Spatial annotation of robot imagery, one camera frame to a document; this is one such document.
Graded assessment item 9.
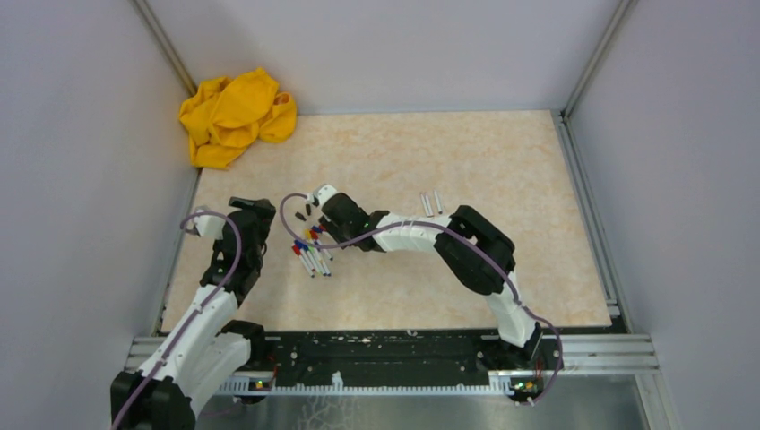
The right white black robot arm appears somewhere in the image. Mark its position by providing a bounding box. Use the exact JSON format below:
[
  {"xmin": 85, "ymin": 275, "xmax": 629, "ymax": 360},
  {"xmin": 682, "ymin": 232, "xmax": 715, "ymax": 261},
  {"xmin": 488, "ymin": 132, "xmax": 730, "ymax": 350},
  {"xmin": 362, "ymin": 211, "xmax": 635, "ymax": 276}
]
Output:
[{"xmin": 308, "ymin": 185, "xmax": 541, "ymax": 369}]

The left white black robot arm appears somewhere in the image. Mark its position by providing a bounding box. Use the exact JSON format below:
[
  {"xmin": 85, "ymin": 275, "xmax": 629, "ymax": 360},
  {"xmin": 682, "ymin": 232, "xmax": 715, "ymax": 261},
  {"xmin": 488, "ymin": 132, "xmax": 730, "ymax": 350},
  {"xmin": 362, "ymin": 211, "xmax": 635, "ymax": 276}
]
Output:
[{"xmin": 110, "ymin": 197, "xmax": 276, "ymax": 429}]

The yellow cap marker pen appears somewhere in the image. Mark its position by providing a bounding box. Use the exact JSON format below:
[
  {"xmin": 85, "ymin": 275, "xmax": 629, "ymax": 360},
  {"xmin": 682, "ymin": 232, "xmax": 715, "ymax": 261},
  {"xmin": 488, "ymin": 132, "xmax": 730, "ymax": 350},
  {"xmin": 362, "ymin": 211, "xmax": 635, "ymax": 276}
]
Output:
[{"xmin": 304, "ymin": 229, "xmax": 328, "ymax": 266}]

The green cap marker pen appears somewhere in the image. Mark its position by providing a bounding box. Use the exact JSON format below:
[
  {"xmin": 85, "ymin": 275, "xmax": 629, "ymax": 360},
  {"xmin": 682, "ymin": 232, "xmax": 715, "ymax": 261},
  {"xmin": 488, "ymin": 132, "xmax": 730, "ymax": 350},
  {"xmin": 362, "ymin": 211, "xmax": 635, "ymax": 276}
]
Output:
[{"xmin": 307, "ymin": 242, "xmax": 331, "ymax": 277}]

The yellow crumpled cloth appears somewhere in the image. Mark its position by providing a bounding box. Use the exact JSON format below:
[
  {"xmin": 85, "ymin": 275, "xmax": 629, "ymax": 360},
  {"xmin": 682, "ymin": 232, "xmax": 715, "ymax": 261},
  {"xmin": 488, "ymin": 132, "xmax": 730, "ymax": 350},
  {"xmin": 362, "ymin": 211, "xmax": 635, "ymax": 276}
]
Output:
[{"xmin": 177, "ymin": 67, "xmax": 298, "ymax": 170}]

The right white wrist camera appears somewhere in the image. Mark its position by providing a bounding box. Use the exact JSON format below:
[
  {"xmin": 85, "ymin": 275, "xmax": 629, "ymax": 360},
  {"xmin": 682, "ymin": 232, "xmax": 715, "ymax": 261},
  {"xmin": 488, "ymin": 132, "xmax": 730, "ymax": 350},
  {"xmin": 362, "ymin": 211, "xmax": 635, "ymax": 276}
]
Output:
[{"xmin": 307, "ymin": 184, "xmax": 338, "ymax": 207}]

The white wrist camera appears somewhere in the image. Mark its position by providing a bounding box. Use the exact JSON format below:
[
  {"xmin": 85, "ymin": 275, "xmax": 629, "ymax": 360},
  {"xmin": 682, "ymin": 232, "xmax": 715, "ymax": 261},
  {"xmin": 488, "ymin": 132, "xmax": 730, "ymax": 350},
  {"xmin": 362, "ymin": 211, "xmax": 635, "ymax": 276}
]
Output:
[
  {"xmin": 307, "ymin": 184, "xmax": 338, "ymax": 207},
  {"xmin": 187, "ymin": 211, "xmax": 226, "ymax": 240}
]

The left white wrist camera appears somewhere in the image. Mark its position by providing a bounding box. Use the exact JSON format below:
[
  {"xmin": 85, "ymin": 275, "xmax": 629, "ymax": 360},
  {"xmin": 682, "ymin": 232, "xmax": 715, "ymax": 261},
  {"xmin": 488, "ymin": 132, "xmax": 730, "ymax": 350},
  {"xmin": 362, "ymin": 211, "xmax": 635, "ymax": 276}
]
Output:
[{"xmin": 187, "ymin": 211, "xmax": 226, "ymax": 240}]

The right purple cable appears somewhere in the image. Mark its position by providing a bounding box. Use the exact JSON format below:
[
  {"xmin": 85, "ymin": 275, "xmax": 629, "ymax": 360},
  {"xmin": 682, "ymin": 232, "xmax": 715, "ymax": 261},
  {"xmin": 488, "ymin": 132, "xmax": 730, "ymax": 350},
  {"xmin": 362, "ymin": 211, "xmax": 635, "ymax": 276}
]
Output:
[{"xmin": 279, "ymin": 193, "xmax": 566, "ymax": 406}]

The purple cable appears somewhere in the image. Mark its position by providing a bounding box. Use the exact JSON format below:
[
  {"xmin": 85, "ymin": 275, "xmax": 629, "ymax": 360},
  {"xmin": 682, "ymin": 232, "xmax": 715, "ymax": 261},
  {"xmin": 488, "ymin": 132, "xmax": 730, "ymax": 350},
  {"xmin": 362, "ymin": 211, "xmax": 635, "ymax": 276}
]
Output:
[
  {"xmin": 109, "ymin": 207, "xmax": 245, "ymax": 430},
  {"xmin": 279, "ymin": 193, "xmax": 566, "ymax": 406}
]

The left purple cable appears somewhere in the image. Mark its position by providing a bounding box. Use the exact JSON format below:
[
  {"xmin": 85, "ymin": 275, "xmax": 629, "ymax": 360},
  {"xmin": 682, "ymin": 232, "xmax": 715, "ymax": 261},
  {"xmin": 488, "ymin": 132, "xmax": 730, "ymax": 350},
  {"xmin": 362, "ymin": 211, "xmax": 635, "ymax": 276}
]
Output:
[{"xmin": 109, "ymin": 207, "xmax": 245, "ymax": 430}]

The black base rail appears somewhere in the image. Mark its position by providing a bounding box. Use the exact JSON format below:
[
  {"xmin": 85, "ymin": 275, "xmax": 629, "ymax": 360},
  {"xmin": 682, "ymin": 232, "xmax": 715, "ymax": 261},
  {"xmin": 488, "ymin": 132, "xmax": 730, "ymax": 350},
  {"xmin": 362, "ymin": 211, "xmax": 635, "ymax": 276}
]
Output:
[{"xmin": 238, "ymin": 329, "xmax": 559, "ymax": 389}]

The aluminium frame rail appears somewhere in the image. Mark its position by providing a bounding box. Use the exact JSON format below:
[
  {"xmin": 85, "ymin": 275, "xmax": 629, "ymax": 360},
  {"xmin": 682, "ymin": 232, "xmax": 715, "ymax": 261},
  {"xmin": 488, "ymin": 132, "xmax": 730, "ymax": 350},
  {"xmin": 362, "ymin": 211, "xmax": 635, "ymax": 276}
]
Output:
[{"xmin": 561, "ymin": 334, "xmax": 661, "ymax": 375}]

